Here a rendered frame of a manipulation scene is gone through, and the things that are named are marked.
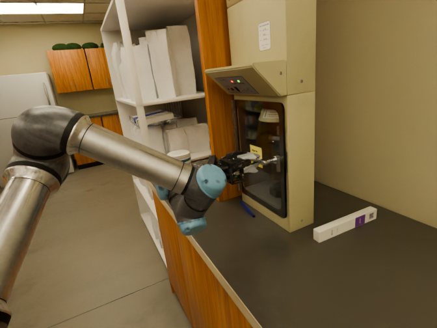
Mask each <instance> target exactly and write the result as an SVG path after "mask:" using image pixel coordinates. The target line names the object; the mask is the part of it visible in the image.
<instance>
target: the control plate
mask: <svg viewBox="0 0 437 328"><path fill-rule="evenodd" d="M215 79H216V80H217V81H218V82H219V83H220V84H221V85H222V86H223V87H224V88H225V89H226V90H227V91H228V92H229V93H238V94H259V93H258V92H257V91H256V90H255V89H254V88H253V87H252V86H251V85H250V84H249V83H248V82H247V81H246V80H245V79H244V78H243V77H242V76H235V77H218V78H215ZM231 80H232V81H233V83H232V82H231ZM237 80H239V81H240V82H238V81H237ZM234 87H237V88H238V89H239V90H240V88H242V90H240V91H237V90H236V89H235V88H234ZM228 88H229V90H228ZM231 88H233V89H234V91H232V90H231ZM244 88H245V89H246V90H243V89H244ZM247 88H249V90H247Z"/></svg>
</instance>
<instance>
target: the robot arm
mask: <svg viewBox="0 0 437 328"><path fill-rule="evenodd" d="M11 138H12V146H13V155H12V157H11V159H10V161H9V162H8V165H7V166H6V168H5V170H4V171H3V174H2V178H3V180H4V182H5V183H6V185H5V187H4V189H3V191H2V193H1V194H0V328H7V327H8V324H9V322H10V319H11V317H12V314H11V312H10V311H9V309H8V307H7V301H8V298H9V295H10V293H11V291H12V288H13V285H14V283H15V281H16V278H17V276H18V273H19V271H20V268H21V265H22V263H23V260H24V258H25V255H26V253H27V250H28V248H29V245H30V243H31V240H32V238H33V235H34V232H35V230H36V227H37V225H38V222H39V220H40V218H41V215H42V212H43V210H44V208H45V205H46V202H47V200H48V198H49V196H50V195H53V194H55V193H57V192H58V191H59V189H60V186H61V185H62V184H63V183H64V181H65V180H66V178H67V176H68V174H69V171H70V155H72V154H75V153H78V154H81V155H84V156H86V157H89V158H91V159H94V160H96V161H99V162H101V163H104V164H106V165H109V166H111V167H114V168H116V169H118V170H121V171H124V172H126V173H128V174H131V175H133V176H136V177H138V178H141V179H143V180H146V181H148V182H151V183H153V184H155V188H156V191H157V195H158V197H159V199H160V200H168V201H169V203H170V205H171V208H172V211H173V213H174V216H175V218H176V221H177V225H178V226H179V229H180V230H181V233H182V234H183V235H184V236H191V235H193V234H197V233H199V232H200V231H202V230H203V229H204V228H205V227H206V226H207V221H206V219H205V217H204V214H205V212H206V211H207V210H208V209H209V207H210V206H211V205H212V203H214V201H215V200H216V199H217V198H218V197H219V196H220V194H221V193H222V191H223V190H224V188H225V186H226V184H227V182H228V183H229V184H231V185H234V184H238V183H241V182H245V181H246V180H245V179H244V178H243V176H244V174H246V173H249V172H252V173H256V172H258V170H257V169H256V167H258V165H259V163H256V162H253V163H251V164H247V165H245V163H244V161H245V160H246V159H256V158H258V157H260V155H258V154H255V153H251V152H243V151H237V150H236V151H233V152H230V153H229V154H226V156H224V157H221V159H220V160H218V159H217V157H216V155H212V156H209V159H208V162H207V163H205V164H203V165H202V164H200V165H197V164H194V166H192V165H189V164H187V163H184V162H182V161H180V160H178V159H176V158H173V157H171V156H168V155H166V154H164V153H162V152H159V151H157V150H154V149H153V148H150V147H148V146H145V145H143V144H140V143H138V142H136V141H134V140H131V139H129V138H127V137H124V136H122V135H120V134H117V133H115V132H113V131H111V130H108V129H106V128H103V127H101V126H99V125H97V124H94V123H92V122H91V121H90V118H89V116H87V115H85V114H82V113H80V112H78V111H75V110H73V109H69V108H66V107H60V106H56V105H40V106H37V107H32V108H30V109H28V110H26V111H24V112H22V113H21V114H20V115H19V116H18V117H17V118H16V119H15V121H14V122H13V125H12V128H11ZM234 179H236V180H234ZM237 179H238V180H237ZM233 180H234V181H233ZM239 180H241V181H240V182H236V181H239ZM235 182H236V183H235Z"/></svg>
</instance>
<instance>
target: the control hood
mask: <svg viewBox="0 0 437 328"><path fill-rule="evenodd" d="M205 73H206V74H207V75H208V76H209V77H210V78H211V79H212V80H213V81H214V82H215V83H216V84H218V85H219V86H220V87H221V88H222V89H223V90H224V91H225V92H226V93H227V94H235V95H252V96H286V95H287V85H286V61H285V60H279V61H266V62H253V63H248V64H239V65H235V66H226V67H221V68H212V69H207V70H205ZM235 76H242V77H243V78H244V79H245V80H246V81H247V82H248V83H249V84H250V85H251V86H252V87H253V88H254V89H255V90H256V91H257V92H258V93H259V94H238V93H229V92H228V91H227V90H226V89H225V88H224V87H223V86H222V85H221V84H220V83H219V82H218V81H217V80H216V79H215V78H218V77H235Z"/></svg>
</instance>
